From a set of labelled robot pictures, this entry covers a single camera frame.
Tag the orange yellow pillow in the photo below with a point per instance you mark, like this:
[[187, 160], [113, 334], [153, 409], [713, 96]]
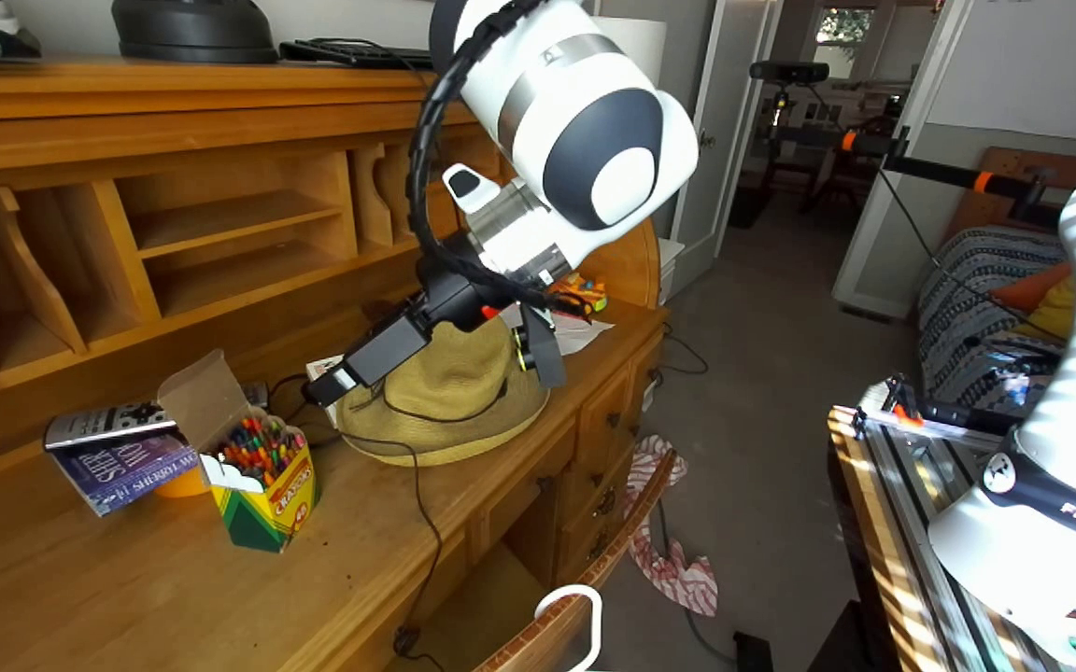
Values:
[[1048, 301]]

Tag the wooden robot cart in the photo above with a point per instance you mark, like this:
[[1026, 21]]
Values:
[[885, 535]]

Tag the tan straw hat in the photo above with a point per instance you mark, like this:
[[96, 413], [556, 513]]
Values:
[[466, 396]]

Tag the small black floor object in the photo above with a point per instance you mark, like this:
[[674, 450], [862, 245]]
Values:
[[751, 650]]

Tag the crumpled white paper sheet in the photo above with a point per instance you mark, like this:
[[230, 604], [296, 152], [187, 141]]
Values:
[[579, 334]]

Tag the white door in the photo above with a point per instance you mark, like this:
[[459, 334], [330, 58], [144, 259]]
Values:
[[1011, 63]]

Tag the wooden chair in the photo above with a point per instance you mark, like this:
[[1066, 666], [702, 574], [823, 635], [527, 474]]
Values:
[[563, 611]]

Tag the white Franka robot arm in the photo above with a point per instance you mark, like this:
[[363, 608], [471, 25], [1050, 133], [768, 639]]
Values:
[[563, 114]]

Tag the white plastic hanger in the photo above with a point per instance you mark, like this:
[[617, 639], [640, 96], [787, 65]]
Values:
[[593, 620]]

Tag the grey striped sofa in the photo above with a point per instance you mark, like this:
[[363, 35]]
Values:
[[971, 311]]

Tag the red white striped cloth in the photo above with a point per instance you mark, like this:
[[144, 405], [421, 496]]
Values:
[[682, 580]]

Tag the yellow green crayon box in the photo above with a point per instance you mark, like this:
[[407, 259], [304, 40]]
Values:
[[268, 491]]

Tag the wooden roll-top desk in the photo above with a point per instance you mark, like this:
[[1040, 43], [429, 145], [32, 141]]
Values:
[[102, 584]]

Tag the purple book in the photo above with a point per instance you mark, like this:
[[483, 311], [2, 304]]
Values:
[[129, 472]]

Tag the black bar orange clamps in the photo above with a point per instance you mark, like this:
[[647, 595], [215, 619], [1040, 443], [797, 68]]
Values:
[[934, 170]]

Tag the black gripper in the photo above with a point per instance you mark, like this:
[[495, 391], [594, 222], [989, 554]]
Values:
[[421, 325]]

